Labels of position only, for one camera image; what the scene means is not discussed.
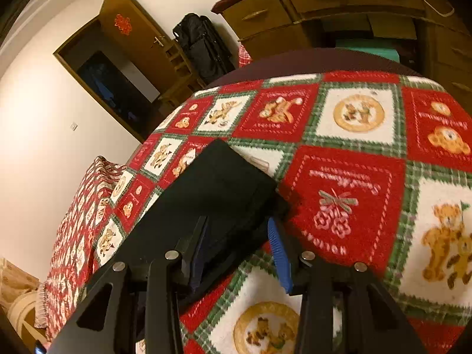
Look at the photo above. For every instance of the black pants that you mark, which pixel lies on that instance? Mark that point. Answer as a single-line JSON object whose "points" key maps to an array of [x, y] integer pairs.
{"points": [[228, 184]]}

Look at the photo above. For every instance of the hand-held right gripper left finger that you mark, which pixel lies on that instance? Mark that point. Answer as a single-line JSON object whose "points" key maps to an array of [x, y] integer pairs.
{"points": [[199, 252]]}

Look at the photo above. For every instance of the cream round headboard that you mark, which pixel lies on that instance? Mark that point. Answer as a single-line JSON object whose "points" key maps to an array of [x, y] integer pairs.
{"points": [[25, 313]]}

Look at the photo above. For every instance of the beige patterned curtain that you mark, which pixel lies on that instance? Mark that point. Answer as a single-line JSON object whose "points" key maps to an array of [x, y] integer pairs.
{"points": [[14, 280]]}

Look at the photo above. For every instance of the wooden chair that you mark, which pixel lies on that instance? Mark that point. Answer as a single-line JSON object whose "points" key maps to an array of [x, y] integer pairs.
{"points": [[180, 70]]}

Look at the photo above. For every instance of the red printed bear blanket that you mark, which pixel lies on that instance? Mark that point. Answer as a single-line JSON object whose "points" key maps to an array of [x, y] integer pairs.
{"points": [[350, 191]]}

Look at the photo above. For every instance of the wooden dresser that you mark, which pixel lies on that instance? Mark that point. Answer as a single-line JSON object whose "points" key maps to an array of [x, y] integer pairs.
{"points": [[442, 40]]}

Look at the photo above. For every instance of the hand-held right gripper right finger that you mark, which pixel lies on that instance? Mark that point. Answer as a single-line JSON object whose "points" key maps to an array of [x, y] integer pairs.
{"points": [[278, 258]]}

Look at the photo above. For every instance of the small wooden drawer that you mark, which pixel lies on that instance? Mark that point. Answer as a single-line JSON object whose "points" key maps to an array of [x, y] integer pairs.
{"points": [[252, 14]]}

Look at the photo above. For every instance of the teal storage box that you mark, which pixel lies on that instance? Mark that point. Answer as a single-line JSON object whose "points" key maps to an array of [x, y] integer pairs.
{"points": [[368, 49]]}

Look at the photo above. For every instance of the dark bed mattress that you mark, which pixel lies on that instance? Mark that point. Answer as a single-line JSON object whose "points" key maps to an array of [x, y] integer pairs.
{"points": [[313, 64]]}

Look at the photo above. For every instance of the wooden door frame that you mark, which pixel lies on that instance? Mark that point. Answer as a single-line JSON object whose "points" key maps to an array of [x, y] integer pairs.
{"points": [[70, 62]]}

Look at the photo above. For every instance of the wooden door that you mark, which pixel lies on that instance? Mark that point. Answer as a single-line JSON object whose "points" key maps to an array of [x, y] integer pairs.
{"points": [[136, 44]]}

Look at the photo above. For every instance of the red paper door decoration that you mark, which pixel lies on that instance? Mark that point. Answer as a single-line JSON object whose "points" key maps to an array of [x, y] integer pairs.
{"points": [[122, 24]]}

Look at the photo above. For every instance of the red checkered cloth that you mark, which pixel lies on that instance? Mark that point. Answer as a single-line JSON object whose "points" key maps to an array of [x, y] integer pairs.
{"points": [[244, 55]]}

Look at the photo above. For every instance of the black travel bag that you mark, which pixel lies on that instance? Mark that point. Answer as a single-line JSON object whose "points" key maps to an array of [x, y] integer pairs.
{"points": [[201, 46]]}

